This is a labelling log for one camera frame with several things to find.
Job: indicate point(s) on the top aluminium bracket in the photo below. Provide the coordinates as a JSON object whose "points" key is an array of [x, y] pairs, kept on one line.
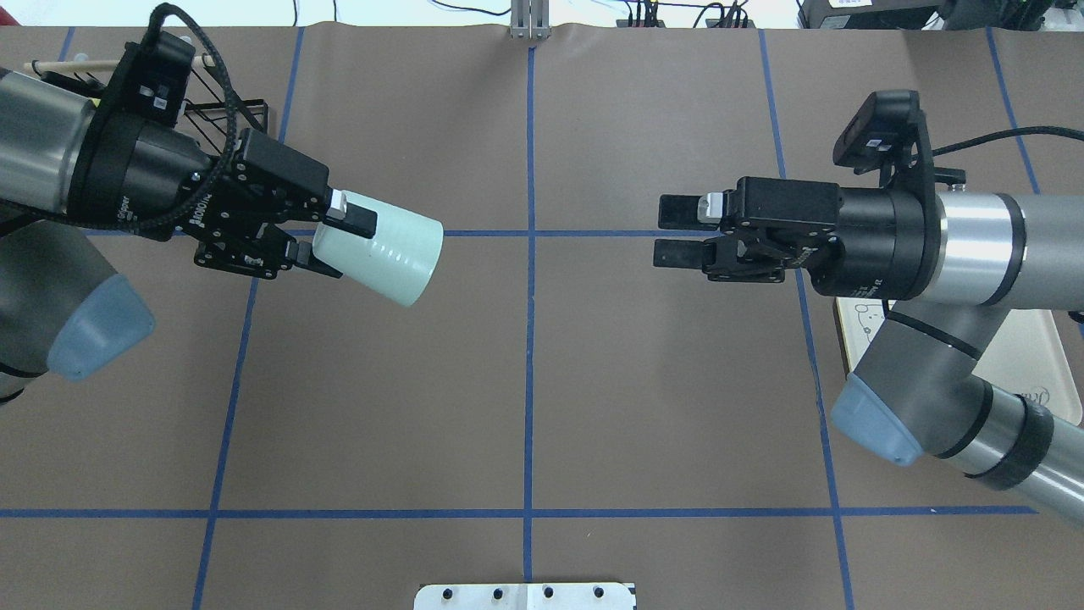
{"points": [[530, 20]]}

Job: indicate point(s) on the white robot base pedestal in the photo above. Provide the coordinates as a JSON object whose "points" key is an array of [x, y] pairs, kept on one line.
{"points": [[569, 595]]}

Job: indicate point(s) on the mint green cup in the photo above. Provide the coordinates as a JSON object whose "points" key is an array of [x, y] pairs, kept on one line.
{"points": [[397, 263]]}

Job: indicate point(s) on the black wire cup rack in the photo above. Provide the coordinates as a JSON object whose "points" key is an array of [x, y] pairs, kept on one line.
{"points": [[80, 76]]}

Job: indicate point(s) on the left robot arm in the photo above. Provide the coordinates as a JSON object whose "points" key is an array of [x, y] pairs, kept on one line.
{"points": [[66, 308]]}

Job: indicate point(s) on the white rabbit tray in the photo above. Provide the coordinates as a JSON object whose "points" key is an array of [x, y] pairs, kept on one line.
{"points": [[1026, 357]]}

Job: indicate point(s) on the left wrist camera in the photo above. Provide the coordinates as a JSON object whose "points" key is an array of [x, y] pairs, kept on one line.
{"points": [[152, 78]]}

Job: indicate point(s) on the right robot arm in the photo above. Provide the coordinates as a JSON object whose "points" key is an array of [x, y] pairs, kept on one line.
{"points": [[953, 265]]}

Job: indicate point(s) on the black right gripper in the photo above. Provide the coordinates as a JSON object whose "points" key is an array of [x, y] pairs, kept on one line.
{"points": [[876, 230]]}

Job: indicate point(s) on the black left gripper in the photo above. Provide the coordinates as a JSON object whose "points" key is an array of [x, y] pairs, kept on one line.
{"points": [[151, 168]]}

